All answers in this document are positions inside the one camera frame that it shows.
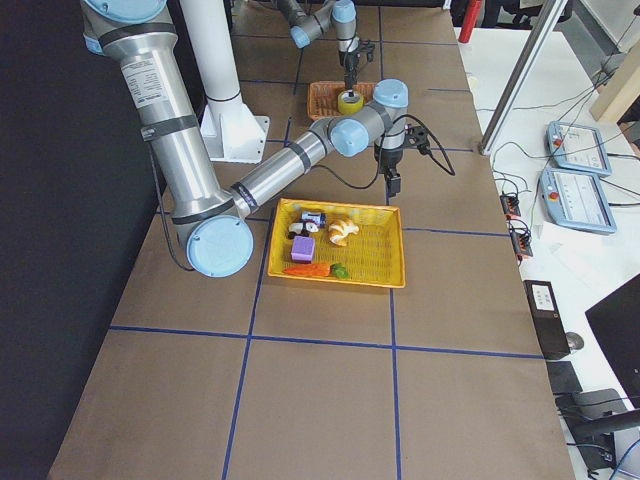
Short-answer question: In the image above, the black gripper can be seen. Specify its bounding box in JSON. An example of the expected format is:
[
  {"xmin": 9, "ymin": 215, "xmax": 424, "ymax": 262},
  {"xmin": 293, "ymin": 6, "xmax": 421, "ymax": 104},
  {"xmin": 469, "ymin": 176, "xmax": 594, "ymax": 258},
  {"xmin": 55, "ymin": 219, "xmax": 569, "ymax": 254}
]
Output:
[
  {"xmin": 374, "ymin": 144, "xmax": 403, "ymax": 196},
  {"xmin": 339, "ymin": 49, "xmax": 360, "ymax": 97}
]

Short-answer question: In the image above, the yellow tape roll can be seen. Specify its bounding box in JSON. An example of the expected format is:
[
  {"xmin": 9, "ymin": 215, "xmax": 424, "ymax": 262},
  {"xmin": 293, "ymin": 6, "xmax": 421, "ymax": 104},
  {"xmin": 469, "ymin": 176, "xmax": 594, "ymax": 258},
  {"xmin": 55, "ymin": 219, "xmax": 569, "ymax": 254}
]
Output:
[{"xmin": 337, "ymin": 90, "xmax": 364, "ymax": 115}]

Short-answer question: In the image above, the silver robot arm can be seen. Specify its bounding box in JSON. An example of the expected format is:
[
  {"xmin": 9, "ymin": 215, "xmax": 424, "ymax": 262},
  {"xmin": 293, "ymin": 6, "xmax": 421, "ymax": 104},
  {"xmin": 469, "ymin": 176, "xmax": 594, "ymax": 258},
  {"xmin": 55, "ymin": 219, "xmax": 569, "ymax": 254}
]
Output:
[
  {"xmin": 274, "ymin": 0, "xmax": 373, "ymax": 105},
  {"xmin": 81, "ymin": 1, "xmax": 409, "ymax": 277}
]

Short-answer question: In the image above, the brown wicker basket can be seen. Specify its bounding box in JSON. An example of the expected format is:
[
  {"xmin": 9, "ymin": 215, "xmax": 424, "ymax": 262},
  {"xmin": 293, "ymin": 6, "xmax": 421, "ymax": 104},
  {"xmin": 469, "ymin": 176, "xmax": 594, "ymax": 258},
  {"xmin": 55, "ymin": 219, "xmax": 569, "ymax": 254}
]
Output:
[{"xmin": 307, "ymin": 81, "xmax": 376, "ymax": 120}]

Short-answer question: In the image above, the yellow plastic basket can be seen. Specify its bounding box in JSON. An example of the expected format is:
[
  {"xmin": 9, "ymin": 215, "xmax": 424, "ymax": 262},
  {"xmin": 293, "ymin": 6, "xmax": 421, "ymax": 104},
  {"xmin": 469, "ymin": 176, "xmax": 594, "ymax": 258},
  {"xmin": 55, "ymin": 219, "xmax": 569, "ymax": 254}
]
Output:
[{"xmin": 268, "ymin": 199, "xmax": 405, "ymax": 288}]

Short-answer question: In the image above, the toy croissant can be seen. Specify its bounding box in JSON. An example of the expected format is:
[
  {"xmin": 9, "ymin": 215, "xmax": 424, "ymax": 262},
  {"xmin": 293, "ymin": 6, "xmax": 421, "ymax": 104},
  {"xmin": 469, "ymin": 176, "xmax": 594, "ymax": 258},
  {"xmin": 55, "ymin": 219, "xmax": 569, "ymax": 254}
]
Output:
[{"xmin": 327, "ymin": 219, "xmax": 360, "ymax": 247}]

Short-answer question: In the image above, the toy panda figure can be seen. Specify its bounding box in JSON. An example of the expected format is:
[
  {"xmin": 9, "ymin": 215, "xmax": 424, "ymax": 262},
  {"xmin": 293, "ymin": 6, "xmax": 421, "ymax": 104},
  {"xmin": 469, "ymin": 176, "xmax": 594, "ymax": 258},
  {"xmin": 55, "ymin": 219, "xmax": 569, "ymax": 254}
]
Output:
[{"xmin": 287, "ymin": 222, "xmax": 320, "ymax": 239}]

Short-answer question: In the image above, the orange toy carrot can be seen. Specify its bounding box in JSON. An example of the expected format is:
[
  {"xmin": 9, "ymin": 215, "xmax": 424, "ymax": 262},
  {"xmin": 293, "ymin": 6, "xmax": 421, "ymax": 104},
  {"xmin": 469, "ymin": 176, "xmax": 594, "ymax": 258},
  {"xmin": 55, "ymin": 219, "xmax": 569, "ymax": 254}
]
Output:
[{"xmin": 283, "ymin": 262, "xmax": 349, "ymax": 279}]

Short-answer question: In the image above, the purple foam block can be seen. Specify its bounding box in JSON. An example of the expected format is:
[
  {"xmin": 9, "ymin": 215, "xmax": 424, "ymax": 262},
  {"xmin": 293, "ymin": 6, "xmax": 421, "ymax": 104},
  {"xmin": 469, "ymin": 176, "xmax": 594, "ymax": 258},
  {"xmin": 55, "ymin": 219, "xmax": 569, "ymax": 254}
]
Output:
[{"xmin": 291, "ymin": 235, "xmax": 315, "ymax": 263}]

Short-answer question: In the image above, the orange power strip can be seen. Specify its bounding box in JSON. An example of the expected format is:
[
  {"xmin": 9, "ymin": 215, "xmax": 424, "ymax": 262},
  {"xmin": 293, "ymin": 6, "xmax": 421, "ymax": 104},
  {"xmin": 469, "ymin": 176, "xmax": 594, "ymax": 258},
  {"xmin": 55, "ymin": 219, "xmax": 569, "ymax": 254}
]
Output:
[
  {"xmin": 509, "ymin": 227, "xmax": 533, "ymax": 260},
  {"xmin": 499, "ymin": 193, "xmax": 521, "ymax": 219}
]

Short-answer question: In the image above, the white mounting column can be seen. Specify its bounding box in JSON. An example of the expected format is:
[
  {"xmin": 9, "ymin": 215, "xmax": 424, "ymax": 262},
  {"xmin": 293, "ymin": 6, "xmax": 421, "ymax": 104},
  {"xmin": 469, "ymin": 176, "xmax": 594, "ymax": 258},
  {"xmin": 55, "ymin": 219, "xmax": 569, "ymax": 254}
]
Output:
[{"xmin": 180, "ymin": 0, "xmax": 270, "ymax": 164}]

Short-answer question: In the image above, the red cylinder bottle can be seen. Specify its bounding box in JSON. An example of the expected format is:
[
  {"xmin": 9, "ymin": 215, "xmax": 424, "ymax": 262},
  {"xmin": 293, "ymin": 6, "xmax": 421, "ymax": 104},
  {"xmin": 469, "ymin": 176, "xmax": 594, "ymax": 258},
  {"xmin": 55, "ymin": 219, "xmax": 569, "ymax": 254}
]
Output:
[{"xmin": 458, "ymin": 0, "xmax": 484, "ymax": 44}]

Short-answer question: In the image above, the lower teach pendant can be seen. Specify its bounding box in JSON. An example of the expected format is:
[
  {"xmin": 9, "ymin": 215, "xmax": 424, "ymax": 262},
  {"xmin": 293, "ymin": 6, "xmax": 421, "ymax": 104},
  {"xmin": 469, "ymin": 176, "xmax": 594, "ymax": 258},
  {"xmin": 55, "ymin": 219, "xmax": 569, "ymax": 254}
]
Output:
[{"xmin": 539, "ymin": 168, "xmax": 617, "ymax": 235}]

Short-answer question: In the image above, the teach pendant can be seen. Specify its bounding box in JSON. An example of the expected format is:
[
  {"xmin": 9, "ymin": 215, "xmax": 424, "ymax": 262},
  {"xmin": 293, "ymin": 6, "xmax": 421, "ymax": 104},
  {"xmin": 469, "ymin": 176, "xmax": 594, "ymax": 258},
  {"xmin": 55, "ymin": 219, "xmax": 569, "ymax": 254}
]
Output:
[
  {"xmin": 539, "ymin": 168, "xmax": 617, "ymax": 235},
  {"xmin": 546, "ymin": 121, "xmax": 612, "ymax": 177}
]

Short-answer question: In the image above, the upper teach pendant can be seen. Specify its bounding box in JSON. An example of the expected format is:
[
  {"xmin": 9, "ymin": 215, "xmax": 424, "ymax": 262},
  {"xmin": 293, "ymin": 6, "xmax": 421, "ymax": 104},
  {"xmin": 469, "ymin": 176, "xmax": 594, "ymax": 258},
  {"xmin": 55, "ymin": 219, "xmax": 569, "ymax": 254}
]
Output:
[{"xmin": 546, "ymin": 121, "xmax": 612, "ymax": 177}]

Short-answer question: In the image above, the black rectangular box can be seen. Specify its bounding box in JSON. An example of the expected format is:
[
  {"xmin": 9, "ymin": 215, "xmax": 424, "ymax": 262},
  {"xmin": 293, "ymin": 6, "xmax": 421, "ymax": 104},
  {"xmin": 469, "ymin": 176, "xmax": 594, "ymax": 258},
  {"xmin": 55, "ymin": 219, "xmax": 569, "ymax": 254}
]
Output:
[{"xmin": 523, "ymin": 280, "xmax": 570, "ymax": 360}]

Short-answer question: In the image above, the black monitor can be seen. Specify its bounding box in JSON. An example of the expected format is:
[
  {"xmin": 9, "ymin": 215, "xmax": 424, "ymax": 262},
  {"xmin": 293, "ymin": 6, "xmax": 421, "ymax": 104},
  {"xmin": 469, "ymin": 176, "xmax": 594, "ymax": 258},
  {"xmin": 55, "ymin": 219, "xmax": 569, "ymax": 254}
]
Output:
[{"xmin": 586, "ymin": 278, "xmax": 639, "ymax": 407}]

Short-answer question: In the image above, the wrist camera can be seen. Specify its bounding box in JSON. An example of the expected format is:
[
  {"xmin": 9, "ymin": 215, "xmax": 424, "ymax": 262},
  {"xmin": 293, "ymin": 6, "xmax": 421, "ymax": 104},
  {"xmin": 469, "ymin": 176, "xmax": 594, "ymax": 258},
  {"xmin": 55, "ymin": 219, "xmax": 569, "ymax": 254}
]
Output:
[
  {"xmin": 357, "ymin": 40, "xmax": 375, "ymax": 63},
  {"xmin": 403, "ymin": 125, "xmax": 431, "ymax": 155}
]

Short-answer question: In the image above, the camera black cable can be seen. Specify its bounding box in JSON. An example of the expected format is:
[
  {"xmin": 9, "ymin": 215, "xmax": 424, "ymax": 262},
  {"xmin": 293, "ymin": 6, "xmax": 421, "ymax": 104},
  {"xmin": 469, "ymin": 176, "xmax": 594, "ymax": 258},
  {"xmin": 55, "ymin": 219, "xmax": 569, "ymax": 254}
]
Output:
[{"xmin": 314, "ymin": 113, "xmax": 457, "ymax": 190}]

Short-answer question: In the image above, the aluminium frame post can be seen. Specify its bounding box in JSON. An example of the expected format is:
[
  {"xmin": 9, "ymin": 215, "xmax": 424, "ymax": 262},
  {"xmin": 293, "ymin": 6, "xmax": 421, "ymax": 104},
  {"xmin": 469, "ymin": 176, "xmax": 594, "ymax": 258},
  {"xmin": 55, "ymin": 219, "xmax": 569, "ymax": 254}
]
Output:
[{"xmin": 479, "ymin": 0, "xmax": 568, "ymax": 156}]

